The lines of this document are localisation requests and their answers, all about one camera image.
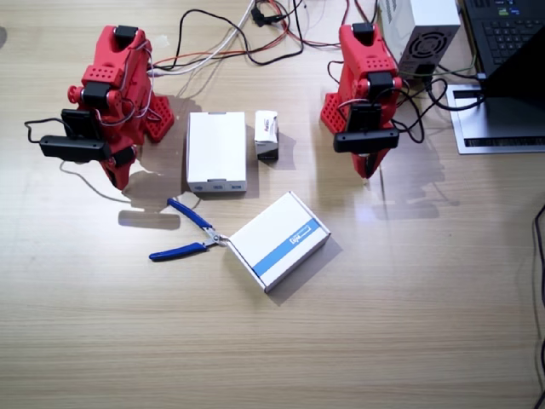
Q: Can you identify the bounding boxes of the large plain white box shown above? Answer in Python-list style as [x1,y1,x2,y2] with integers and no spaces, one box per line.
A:
[186,111,249,194]

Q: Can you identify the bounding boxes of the small white carton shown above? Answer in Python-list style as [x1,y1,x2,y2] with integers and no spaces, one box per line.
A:
[254,110,280,162]

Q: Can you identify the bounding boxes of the white box with blue stripe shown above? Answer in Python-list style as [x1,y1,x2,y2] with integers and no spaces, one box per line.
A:
[227,191,332,295]

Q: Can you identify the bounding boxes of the black bar webcam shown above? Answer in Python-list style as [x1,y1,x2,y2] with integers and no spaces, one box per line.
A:
[38,135,112,164]
[333,129,400,153]

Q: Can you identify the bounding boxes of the white metal power supply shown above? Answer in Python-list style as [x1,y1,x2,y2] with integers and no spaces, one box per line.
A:
[377,0,463,77]

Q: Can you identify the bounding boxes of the black laptop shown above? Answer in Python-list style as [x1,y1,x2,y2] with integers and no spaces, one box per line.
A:
[445,29,545,155]
[462,0,545,78]

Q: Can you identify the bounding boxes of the blue handled pliers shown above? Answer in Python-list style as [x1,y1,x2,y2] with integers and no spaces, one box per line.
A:
[148,198,232,262]

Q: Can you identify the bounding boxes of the black monitor cable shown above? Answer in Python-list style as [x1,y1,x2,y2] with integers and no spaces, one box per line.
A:
[424,72,487,112]

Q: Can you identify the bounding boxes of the thin black webcam cable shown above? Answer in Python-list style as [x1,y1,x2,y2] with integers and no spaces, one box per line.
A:
[24,118,72,147]

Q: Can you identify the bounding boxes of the long black looped cable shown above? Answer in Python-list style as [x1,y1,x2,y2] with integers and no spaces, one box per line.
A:
[172,0,306,72]

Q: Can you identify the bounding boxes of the bundle of cables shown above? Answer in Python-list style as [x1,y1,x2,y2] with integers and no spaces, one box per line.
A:
[152,0,341,70]

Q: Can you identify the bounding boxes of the white cable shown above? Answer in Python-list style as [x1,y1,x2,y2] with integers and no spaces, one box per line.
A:
[147,0,257,78]

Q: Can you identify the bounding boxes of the black hanging cable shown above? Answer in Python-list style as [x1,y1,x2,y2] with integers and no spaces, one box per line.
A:
[531,204,545,409]

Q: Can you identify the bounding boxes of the black cable plug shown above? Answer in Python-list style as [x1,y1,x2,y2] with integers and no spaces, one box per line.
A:
[250,3,284,28]

